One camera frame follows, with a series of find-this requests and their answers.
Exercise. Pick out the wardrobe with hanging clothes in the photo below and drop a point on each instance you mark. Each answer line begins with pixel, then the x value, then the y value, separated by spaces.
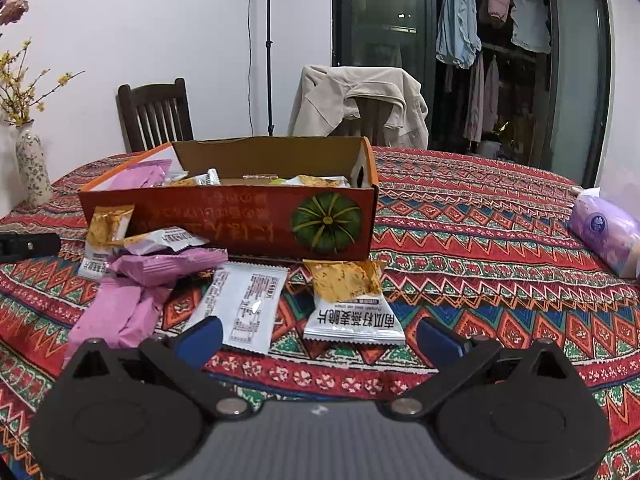
pixel 380 60

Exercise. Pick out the dark wooden chair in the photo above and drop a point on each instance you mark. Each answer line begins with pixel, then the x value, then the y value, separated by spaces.
pixel 150 115

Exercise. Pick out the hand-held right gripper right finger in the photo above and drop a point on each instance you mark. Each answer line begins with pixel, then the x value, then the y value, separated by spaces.
pixel 440 342

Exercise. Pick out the white speckled vase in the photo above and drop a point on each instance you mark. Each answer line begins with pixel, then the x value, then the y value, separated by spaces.
pixel 32 170

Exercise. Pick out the yellow flower branches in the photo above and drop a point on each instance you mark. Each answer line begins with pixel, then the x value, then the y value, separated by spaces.
pixel 17 112

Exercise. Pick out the white hanging top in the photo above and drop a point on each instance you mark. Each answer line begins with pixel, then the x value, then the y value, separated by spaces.
pixel 530 25

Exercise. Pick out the yellow-green snack packet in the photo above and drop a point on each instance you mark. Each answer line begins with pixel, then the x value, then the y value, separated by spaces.
pixel 276 180

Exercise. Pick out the pink hanging garment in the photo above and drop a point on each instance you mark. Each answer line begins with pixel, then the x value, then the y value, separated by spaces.
pixel 500 0

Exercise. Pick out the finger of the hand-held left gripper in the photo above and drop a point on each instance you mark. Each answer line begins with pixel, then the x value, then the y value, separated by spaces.
pixel 30 246

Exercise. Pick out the studio light on stand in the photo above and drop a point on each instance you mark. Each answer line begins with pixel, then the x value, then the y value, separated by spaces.
pixel 269 35

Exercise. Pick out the beige jacket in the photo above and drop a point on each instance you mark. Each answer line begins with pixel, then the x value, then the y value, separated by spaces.
pixel 330 95

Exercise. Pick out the silver snack packet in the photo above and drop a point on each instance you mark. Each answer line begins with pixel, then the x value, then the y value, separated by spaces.
pixel 250 305
pixel 207 177

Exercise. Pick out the light blue hanging shirt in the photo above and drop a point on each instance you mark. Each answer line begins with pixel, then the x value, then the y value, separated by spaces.
pixel 455 25

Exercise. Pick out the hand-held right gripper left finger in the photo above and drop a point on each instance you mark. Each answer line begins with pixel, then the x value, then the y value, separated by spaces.
pixel 200 341

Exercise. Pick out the pale hanging long garments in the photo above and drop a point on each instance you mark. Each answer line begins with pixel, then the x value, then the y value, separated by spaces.
pixel 490 95

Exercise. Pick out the purple tissue pack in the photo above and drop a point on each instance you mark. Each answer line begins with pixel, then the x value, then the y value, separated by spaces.
pixel 605 230

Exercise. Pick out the orange cardboard box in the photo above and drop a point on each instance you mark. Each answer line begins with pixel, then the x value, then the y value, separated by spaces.
pixel 225 220

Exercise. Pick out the yellow and white snack packet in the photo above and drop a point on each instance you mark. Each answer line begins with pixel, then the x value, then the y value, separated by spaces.
pixel 107 225
pixel 315 181
pixel 350 325

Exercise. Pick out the wooden chair with jacket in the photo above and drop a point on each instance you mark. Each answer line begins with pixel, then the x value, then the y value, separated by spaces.
pixel 372 120

